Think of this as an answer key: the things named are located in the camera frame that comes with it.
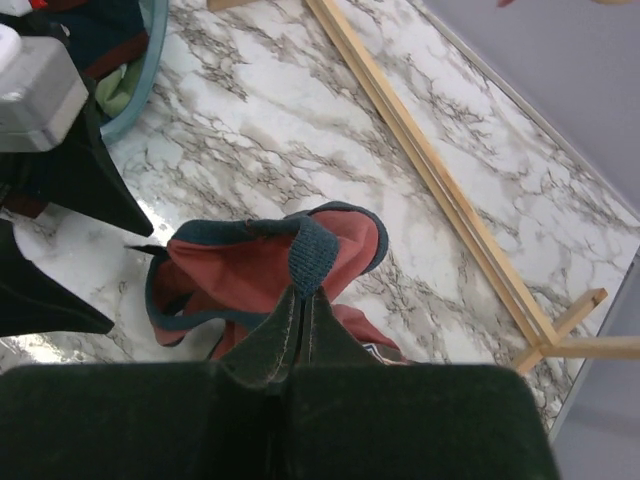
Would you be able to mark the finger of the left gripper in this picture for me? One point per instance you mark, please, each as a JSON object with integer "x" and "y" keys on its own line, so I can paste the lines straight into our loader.
{"x": 32, "y": 302}
{"x": 78, "y": 175}

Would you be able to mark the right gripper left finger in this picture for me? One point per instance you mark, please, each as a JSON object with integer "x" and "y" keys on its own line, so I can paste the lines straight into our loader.
{"x": 185, "y": 420}

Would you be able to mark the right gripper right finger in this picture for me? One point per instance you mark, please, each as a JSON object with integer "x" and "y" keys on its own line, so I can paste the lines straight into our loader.
{"x": 347, "y": 416}

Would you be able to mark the dark navy maroon garment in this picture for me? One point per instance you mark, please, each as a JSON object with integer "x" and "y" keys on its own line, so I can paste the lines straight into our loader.
{"x": 100, "y": 35}

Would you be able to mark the red tank top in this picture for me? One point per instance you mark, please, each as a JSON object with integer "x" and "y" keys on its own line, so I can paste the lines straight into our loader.
{"x": 237, "y": 271}

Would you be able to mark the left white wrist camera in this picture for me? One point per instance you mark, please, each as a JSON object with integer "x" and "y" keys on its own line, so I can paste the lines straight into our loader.
{"x": 42, "y": 92}

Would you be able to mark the wooden clothes rack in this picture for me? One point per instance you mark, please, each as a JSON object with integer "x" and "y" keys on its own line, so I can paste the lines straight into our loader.
{"x": 303, "y": 130}

